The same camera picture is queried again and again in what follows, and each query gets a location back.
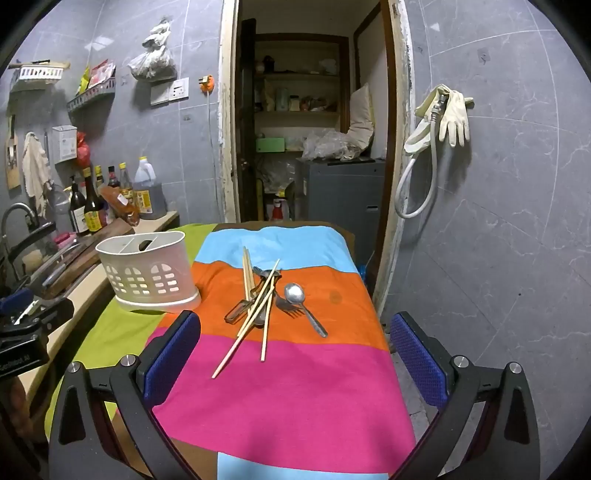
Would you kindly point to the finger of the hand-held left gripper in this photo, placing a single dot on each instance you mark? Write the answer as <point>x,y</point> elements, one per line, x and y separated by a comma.
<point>27,240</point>
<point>55,311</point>

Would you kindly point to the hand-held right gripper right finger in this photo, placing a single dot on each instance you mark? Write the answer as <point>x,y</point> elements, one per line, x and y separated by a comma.
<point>418,360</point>

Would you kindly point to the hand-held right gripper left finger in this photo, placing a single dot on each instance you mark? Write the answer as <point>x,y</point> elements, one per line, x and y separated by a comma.
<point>171,360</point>

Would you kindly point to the thin wooden chopstick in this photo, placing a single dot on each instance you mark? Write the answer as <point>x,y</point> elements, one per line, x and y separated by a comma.
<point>231,353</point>
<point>249,321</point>
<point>265,341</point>

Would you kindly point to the small metal utensil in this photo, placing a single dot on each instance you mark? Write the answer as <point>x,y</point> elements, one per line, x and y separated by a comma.
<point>261,318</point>

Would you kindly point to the white plastic utensil caddy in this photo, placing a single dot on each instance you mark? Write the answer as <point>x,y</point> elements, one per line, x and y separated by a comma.
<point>152,258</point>

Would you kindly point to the thick wooden chopstick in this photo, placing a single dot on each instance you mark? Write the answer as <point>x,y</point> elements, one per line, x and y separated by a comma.
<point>250,277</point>

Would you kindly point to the wooden chopstick pair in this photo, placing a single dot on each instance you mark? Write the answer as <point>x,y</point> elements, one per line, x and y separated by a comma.
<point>246,272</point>

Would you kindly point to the metal fork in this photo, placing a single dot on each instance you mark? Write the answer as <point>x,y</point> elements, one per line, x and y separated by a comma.
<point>286,308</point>

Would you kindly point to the metal spoon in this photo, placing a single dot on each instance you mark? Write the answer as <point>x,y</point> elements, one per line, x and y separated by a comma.
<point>294,294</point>

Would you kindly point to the metal faucet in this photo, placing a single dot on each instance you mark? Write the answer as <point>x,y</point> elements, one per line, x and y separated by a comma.
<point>18,210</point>

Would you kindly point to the steel cleaver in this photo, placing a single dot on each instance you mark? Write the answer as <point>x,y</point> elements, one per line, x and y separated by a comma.
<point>60,272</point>

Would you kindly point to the metal strainer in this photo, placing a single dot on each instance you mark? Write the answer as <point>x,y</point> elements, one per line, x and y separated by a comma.
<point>57,198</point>

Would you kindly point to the dark bottle white label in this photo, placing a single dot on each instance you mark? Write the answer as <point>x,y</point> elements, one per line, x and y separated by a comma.
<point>78,217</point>

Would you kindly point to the green cloth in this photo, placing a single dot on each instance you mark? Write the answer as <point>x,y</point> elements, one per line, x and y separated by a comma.
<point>120,332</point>

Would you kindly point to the wooden cutting board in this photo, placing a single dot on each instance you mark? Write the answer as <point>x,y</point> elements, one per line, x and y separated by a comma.
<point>92,249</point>

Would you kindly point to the dark bottle yellow label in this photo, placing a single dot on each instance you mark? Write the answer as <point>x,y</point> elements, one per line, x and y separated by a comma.
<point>94,217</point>

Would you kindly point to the white hanging towel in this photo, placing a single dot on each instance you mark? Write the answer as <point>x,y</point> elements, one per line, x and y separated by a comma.
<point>34,166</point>

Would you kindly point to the wooden hanging board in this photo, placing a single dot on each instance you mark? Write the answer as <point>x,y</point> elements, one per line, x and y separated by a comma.
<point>13,157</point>

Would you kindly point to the slim dark bottle yellow cap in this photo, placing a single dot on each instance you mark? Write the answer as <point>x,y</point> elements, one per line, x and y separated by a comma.
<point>99,177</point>

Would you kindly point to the orange sauce packet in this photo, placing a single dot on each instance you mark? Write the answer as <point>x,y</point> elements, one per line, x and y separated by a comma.
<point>122,205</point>

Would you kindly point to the red plastic bag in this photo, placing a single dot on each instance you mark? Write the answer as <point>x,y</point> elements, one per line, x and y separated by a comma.
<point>83,152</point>

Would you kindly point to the dark bottle red cap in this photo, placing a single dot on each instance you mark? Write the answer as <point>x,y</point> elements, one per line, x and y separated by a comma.
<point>113,180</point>

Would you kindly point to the clear bottle yellow cap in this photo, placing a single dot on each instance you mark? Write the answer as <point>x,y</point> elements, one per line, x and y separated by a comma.
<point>125,184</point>

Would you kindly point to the beige kitchen counter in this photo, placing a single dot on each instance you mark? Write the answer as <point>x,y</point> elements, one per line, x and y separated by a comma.
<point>152,226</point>

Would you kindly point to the striped colourful cloth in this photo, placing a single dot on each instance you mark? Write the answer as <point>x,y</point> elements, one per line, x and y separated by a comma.
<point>295,392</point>

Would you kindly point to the large oil jug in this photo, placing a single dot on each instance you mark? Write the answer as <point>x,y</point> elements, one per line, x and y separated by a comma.
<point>150,194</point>

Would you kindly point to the yellow seasoning packet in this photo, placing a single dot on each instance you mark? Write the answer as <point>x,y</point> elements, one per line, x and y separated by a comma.
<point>84,81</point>

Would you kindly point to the grey appliance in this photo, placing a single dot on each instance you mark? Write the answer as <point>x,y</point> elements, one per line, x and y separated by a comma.
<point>341,203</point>

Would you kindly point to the red seasoning packet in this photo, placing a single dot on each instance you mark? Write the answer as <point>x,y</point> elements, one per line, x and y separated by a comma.
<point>102,74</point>

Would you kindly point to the hanging clear plastic bag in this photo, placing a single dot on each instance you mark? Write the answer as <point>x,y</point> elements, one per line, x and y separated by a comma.
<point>152,62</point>

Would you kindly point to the cream rubber glove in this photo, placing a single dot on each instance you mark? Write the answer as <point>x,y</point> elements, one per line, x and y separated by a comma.
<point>455,120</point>
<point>422,134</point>

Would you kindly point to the crumpled clear plastic bags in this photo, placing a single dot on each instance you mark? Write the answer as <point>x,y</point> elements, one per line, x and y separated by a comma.
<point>328,145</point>

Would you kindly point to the green box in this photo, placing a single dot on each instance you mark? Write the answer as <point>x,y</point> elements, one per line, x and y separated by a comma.
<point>271,145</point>

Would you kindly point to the orange plug adapter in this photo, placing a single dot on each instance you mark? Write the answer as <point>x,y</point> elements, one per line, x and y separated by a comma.
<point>207,83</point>

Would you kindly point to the dark wooden door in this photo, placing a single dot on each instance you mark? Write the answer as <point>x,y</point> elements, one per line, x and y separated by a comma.
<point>245,120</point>

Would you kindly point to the cream pillow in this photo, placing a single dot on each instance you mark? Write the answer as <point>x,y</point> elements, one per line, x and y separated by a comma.
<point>360,115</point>

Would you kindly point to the wooden shelf unit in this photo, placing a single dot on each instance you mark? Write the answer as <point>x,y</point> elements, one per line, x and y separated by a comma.
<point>295,76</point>

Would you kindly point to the white wall box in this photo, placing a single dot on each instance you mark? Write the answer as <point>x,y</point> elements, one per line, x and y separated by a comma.
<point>64,143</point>

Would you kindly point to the grey wall rack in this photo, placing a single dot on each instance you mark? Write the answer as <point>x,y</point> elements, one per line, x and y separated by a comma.
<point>92,99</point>

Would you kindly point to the white wall basket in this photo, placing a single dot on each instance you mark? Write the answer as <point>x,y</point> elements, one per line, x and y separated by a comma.
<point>39,74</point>

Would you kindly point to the grey switch plate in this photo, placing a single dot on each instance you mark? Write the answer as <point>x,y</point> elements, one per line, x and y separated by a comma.
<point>160,94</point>

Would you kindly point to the white wall socket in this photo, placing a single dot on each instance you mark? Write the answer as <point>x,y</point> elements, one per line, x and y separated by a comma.
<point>180,88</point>

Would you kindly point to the white door frame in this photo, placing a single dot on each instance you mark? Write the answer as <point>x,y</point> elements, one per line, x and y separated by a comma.
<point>227,138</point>

